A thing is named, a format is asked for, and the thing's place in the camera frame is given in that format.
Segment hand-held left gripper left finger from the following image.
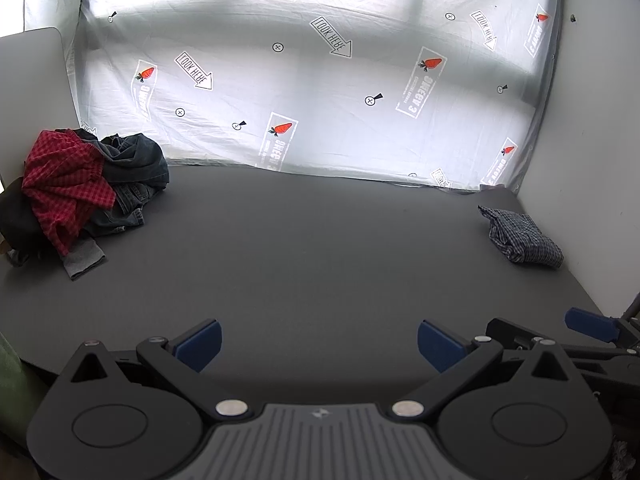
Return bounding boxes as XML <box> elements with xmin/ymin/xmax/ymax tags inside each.
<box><xmin>59</xmin><ymin>318</ymin><xmax>249</xmax><ymax>419</ymax></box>

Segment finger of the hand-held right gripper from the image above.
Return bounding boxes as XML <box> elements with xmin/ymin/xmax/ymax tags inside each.
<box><xmin>564</xmin><ymin>307</ymin><xmax>640</xmax><ymax>352</ymax></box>
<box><xmin>486</xmin><ymin>317</ymin><xmax>640</xmax><ymax>376</ymax></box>

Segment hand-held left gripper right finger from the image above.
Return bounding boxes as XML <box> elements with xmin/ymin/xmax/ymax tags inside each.
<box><xmin>390</xmin><ymin>319</ymin><xmax>582</xmax><ymax>419</ymax></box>

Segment red checked shorts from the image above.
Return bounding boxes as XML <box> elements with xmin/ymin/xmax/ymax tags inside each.
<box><xmin>21</xmin><ymin>129</ymin><xmax>117</xmax><ymax>257</ymax></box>

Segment folded blue plaid shorts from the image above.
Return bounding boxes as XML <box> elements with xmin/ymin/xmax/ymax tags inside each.
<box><xmin>478</xmin><ymin>205</ymin><xmax>565</xmax><ymax>268</ymax></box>

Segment grey cloth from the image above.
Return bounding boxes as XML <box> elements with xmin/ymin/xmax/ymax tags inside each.
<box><xmin>61</xmin><ymin>236</ymin><xmax>107</xmax><ymax>281</ymax></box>

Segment dark denim jeans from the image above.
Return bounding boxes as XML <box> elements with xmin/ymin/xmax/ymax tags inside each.
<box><xmin>75</xmin><ymin>128</ymin><xmax>170</xmax><ymax>238</ymax></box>

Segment black cloth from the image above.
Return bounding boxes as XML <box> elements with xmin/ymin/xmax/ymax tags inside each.
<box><xmin>0</xmin><ymin>184</ymin><xmax>48</xmax><ymax>267</ymax></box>

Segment printed white sheet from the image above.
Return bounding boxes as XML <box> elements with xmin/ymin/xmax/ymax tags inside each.
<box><xmin>65</xmin><ymin>0</ymin><xmax>566</xmax><ymax>194</ymax></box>

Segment white board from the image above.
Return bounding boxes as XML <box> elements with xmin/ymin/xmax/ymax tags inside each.
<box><xmin>0</xmin><ymin>27</ymin><xmax>83</xmax><ymax>191</ymax></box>

